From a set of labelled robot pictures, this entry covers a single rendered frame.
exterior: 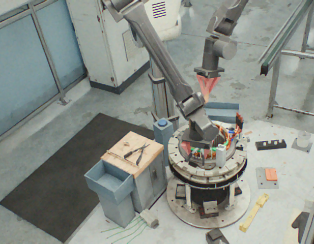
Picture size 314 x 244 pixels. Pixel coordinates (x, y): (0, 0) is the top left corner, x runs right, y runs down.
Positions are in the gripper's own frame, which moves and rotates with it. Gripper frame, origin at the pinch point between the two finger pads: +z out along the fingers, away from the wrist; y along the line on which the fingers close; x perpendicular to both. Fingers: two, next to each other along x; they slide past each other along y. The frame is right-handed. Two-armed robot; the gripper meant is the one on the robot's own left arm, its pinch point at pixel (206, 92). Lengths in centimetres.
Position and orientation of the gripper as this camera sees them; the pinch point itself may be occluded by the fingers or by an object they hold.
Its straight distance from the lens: 123.2
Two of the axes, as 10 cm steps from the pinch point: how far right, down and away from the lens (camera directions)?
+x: -6.6, -3.5, 6.7
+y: 7.5, -2.2, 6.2
